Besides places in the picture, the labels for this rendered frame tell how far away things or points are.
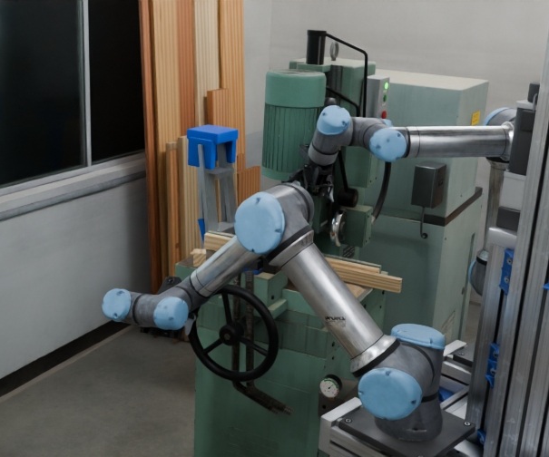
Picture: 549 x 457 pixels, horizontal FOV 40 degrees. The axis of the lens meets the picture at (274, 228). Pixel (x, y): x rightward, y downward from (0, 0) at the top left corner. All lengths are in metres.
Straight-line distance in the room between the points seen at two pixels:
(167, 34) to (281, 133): 1.62
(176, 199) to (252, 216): 2.18
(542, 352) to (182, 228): 2.36
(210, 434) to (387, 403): 1.12
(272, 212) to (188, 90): 2.47
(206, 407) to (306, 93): 1.05
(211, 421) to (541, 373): 1.19
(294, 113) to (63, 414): 1.76
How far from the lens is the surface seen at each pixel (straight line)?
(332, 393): 2.22
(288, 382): 2.35
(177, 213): 3.72
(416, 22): 4.52
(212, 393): 2.50
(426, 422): 1.73
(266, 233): 1.52
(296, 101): 2.18
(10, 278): 3.37
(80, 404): 3.44
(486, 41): 4.42
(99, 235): 3.73
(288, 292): 2.23
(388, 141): 1.80
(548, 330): 1.69
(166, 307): 1.77
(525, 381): 1.75
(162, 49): 3.70
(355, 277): 2.30
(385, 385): 1.53
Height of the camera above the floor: 1.74
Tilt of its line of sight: 18 degrees down
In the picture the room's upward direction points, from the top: 3 degrees clockwise
